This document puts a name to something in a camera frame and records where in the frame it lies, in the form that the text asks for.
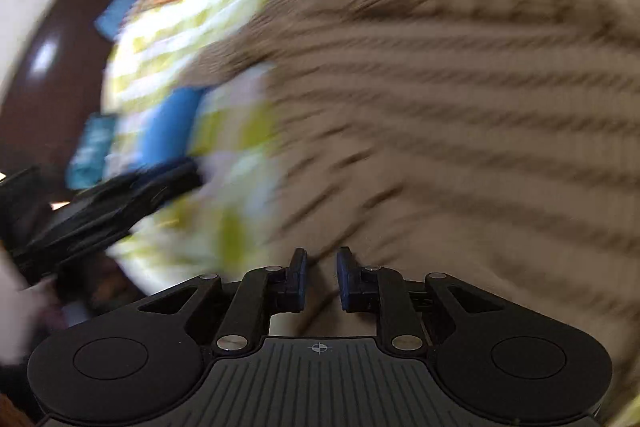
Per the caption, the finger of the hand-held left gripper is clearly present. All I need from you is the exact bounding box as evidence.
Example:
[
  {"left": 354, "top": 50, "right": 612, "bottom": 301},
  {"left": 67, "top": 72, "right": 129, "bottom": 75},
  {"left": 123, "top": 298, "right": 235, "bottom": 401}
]
[{"left": 75, "top": 158, "right": 204, "bottom": 233}]

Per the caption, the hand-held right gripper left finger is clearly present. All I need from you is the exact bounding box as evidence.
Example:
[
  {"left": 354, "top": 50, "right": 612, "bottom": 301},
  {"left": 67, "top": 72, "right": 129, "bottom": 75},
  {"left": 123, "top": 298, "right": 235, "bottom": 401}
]
[{"left": 137, "top": 248, "right": 308, "bottom": 356}]

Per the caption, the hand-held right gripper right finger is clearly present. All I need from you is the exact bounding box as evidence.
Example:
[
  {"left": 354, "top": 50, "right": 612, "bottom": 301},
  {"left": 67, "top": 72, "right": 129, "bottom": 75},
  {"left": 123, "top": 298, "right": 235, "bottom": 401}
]
[{"left": 336, "top": 246, "right": 505, "bottom": 353}]

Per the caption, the brown striped garment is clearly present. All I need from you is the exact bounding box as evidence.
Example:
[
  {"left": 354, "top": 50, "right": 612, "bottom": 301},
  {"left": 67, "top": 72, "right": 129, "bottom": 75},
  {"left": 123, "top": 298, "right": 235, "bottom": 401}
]
[{"left": 181, "top": 0, "right": 640, "bottom": 414}]

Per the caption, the person's left hand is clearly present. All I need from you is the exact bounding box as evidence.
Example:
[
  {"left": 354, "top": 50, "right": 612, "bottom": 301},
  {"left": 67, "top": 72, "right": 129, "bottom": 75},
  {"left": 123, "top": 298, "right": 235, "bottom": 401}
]
[{"left": 0, "top": 251, "right": 62, "bottom": 365}]

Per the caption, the blue cloth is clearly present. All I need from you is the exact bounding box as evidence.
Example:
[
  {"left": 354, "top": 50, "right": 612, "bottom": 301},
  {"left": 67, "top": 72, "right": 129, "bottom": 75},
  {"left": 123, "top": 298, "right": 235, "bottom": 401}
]
[{"left": 141, "top": 86, "right": 203, "bottom": 168}]

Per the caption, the teal patterned cloth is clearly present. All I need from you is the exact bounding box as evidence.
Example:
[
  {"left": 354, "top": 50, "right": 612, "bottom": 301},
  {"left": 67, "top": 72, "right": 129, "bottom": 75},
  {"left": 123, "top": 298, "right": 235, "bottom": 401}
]
[{"left": 66, "top": 113, "right": 120, "bottom": 191}]

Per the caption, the yellow checkered floral blanket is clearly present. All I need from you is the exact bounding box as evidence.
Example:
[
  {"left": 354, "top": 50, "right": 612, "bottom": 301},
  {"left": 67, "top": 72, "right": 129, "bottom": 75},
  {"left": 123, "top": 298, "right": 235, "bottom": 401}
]
[{"left": 99, "top": 0, "right": 473, "bottom": 304}]

